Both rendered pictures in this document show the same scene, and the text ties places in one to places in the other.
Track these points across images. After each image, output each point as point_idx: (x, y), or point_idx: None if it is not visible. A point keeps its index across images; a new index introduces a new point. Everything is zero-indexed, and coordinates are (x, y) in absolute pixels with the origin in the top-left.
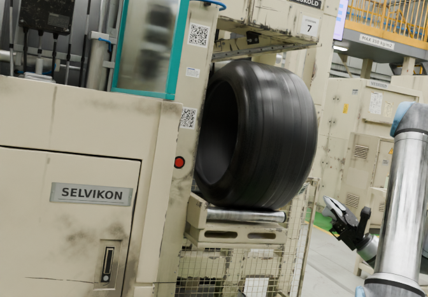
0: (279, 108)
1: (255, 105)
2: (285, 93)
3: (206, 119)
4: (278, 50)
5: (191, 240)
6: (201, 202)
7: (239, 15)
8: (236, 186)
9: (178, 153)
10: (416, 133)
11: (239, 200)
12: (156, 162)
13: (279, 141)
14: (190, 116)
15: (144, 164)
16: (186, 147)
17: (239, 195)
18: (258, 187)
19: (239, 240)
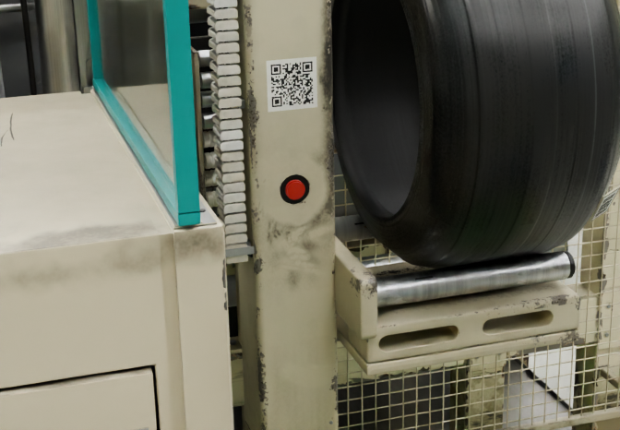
0: (515, 35)
1: (453, 39)
2: None
3: (358, 33)
4: None
5: (353, 356)
6: (360, 281)
7: None
8: (437, 230)
9: (289, 171)
10: None
11: (451, 256)
12: (190, 363)
13: (526, 117)
14: (302, 79)
15: (161, 373)
16: (307, 151)
17: (448, 247)
18: (489, 226)
19: (466, 341)
